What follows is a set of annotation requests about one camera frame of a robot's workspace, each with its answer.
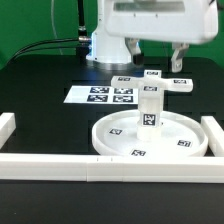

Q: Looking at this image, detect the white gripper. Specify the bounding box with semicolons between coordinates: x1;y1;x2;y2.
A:
102;0;218;73

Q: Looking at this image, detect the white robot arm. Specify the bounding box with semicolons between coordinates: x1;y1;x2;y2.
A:
86;0;218;73

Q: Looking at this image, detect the white front fence bar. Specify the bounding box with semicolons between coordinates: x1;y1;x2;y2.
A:
0;153;224;183

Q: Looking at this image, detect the white fence bar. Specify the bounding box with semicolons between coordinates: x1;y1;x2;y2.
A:
201;116;224;157
0;113;16;149
0;153;224;183

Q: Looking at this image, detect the black cable bundle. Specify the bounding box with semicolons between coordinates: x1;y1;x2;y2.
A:
11;37;93;63

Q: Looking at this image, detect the black vertical cable connector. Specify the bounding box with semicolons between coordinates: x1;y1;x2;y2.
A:
77;0;88;58

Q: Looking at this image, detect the white right fence bar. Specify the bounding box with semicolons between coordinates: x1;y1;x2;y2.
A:
201;116;224;157

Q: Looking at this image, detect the white cross-shaped table base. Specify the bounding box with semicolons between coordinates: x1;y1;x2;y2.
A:
111;70;193;92

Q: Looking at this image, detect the white marker sheet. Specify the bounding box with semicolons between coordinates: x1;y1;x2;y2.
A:
64;85;138;105

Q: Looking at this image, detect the white left fence bar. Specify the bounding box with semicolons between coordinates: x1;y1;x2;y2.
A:
0;113;16;149

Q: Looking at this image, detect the white round table top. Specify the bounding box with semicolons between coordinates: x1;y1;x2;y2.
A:
92;110;208;158

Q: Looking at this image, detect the thin white cable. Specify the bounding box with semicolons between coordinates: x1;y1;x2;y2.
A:
50;0;64;56

